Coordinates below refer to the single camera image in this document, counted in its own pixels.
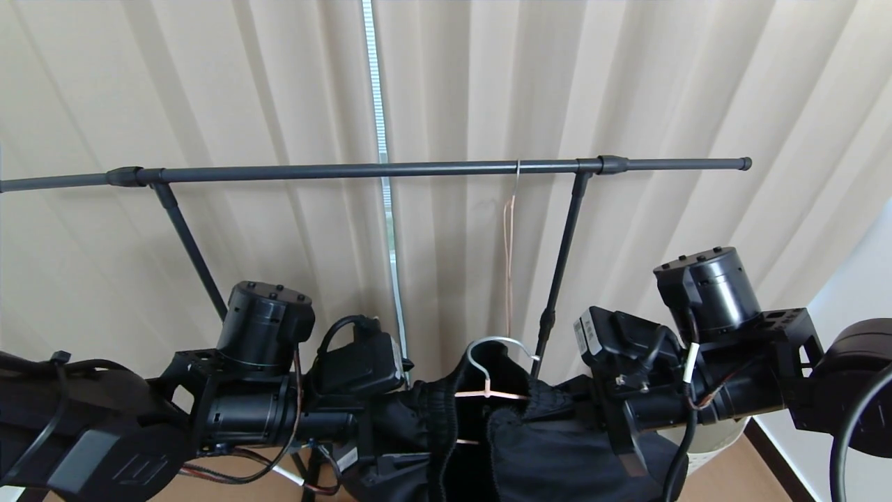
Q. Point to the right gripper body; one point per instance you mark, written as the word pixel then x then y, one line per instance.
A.
pixel 662 411

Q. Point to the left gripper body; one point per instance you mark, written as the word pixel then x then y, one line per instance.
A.
pixel 334 427

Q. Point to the black shorts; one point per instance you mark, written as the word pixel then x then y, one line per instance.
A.
pixel 557 460

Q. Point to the pink clothes hanger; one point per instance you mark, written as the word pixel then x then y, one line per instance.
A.
pixel 488 395
pixel 509 265

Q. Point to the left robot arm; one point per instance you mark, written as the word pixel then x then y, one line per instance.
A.
pixel 265 328

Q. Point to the white laundry basket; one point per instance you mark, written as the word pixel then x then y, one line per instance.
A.
pixel 711 436

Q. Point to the black clothes rack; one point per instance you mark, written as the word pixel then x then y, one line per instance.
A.
pixel 348 169

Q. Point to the beige curtain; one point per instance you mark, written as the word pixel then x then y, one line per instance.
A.
pixel 209 84

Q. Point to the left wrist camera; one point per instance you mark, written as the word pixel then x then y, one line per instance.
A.
pixel 362 366

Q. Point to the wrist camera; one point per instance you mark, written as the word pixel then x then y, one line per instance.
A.
pixel 620 341
pixel 362 366

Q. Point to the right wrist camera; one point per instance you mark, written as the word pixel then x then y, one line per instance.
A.
pixel 620 341

